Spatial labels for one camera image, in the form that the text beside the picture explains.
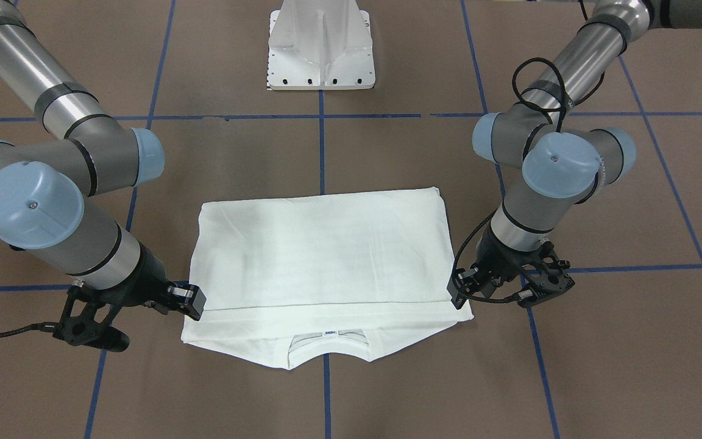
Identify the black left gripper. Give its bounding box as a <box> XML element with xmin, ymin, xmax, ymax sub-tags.
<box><xmin>447</xmin><ymin>230</ymin><xmax>537</xmax><ymax>307</ymax></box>

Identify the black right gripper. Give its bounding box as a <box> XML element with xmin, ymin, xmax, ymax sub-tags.
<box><xmin>105</xmin><ymin>244</ymin><xmax>207</xmax><ymax>321</ymax></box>

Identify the white long-sleeve printed shirt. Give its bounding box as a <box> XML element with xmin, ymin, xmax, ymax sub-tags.
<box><xmin>181</xmin><ymin>187</ymin><xmax>473</xmax><ymax>370</ymax></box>

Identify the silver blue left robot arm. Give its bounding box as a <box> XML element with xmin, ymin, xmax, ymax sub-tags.
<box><xmin>447</xmin><ymin>1</ymin><xmax>702</xmax><ymax>309</ymax></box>

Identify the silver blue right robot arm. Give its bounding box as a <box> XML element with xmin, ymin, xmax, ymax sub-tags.
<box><xmin>0</xmin><ymin>1</ymin><xmax>205</xmax><ymax>320</ymax></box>

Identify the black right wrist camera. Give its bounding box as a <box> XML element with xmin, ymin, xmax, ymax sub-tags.
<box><xmin>52</xmin><ymin>285</ymin><xmax>129</xmax><ymax>352</ymax></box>

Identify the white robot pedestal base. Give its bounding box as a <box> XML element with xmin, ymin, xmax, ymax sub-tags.
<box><xmin>266</xmin><ymin>1</ymin><xmax>376</xmax><ymax>91</ymax></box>

